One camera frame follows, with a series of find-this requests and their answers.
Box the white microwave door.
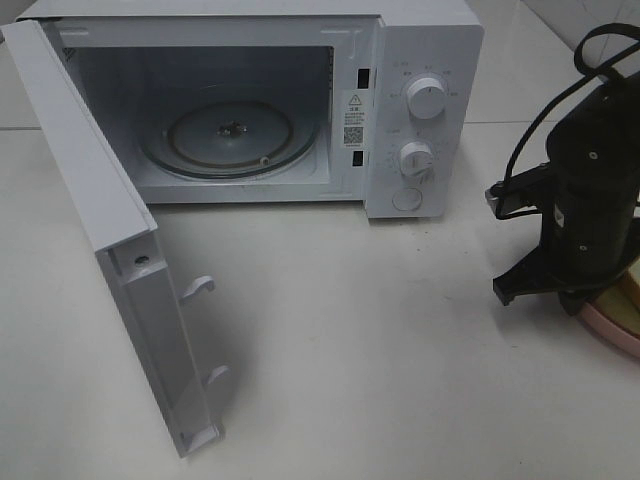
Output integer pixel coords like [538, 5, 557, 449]
[2, 20, 228, 457]

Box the pink round plate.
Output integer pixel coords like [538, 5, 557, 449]
[574, 219, 640, 359]

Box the white microwave oven body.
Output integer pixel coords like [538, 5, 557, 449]
[12, 0, 483, 218]

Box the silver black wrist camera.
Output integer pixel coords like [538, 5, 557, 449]
[485, 163, 551, 220]

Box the white timer knob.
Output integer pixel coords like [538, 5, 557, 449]
[398, 141, 435, 178]

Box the black camera cable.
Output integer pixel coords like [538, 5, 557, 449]
[492, 23, 640, 221]

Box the white upper power knob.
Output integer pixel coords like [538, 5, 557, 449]
[405, 73, 447, 120]

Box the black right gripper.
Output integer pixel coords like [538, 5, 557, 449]
[492, 189, 635, 315]

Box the round white door button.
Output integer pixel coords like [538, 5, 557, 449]
[392, 188, 423, 212]

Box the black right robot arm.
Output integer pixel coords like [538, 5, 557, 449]
[486, 75, 639, 315]

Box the sandwich with lettuce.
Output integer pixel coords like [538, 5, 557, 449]
[593, 261, 639, 337]

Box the white warning label sticker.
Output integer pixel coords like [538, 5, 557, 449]
[340, 90, 368, 149]

